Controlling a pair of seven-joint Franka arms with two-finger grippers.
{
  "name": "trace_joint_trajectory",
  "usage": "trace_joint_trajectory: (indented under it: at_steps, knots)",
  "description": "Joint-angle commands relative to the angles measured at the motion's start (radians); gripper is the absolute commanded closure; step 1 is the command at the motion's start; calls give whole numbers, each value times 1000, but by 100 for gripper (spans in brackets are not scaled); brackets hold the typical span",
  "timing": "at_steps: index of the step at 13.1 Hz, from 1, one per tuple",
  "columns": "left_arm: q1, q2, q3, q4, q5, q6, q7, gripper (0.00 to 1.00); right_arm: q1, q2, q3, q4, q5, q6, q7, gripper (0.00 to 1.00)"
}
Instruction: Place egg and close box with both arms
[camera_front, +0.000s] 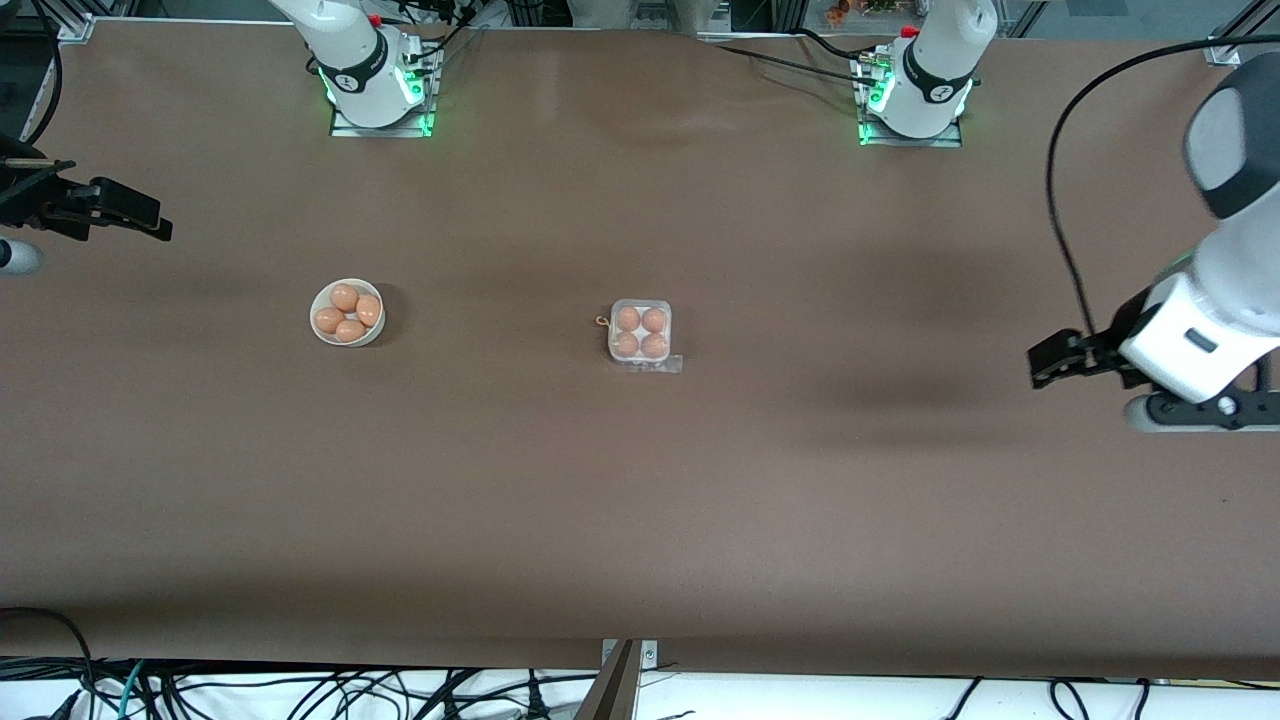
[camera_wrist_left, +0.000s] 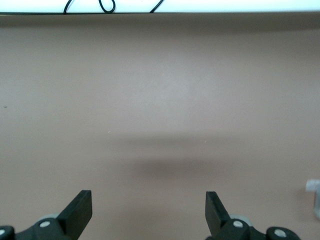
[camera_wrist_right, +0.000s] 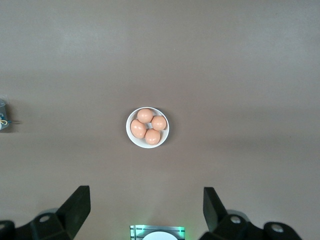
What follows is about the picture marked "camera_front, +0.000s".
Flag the clear plastic egg box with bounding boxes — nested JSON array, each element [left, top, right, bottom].
[[597, 298, 684, 375]]

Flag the white round bowl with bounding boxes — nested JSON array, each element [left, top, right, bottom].
[[309, 278, 387, 348]]

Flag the brown table cover sheet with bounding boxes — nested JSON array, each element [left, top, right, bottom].
[[0, 18, 1280, 683]]

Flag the dark metal bar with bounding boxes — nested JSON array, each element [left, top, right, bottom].
[[573, 640, 638, 720]]

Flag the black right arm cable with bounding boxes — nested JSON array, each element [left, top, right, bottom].
[[20, 0, 63, 146]]

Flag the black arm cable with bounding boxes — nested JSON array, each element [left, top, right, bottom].
[[1046, 36, 1280, 339], [20, 0, 63, 146]]

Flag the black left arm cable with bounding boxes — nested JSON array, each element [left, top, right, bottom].
[[1046, 36, 1280, 339]]

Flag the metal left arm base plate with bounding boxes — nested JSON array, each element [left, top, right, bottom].
[[853, 50, 965, 148]]

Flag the black cable on table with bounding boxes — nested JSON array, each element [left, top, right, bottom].
[[700, 40, 883, 89], [793, 28, 891, 67]]

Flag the black looped floor cable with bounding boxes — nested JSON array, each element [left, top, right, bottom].
[[0, 606, 97, 720]]

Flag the teal floor cable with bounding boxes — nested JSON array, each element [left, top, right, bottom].
[[95, 660, 147, 720]]

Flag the small metal bracket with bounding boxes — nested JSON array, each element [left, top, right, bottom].
[[601, 639, 659, 673]]

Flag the tangled black floor cables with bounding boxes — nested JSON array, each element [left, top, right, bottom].
[[0, 655, 601, 720]]

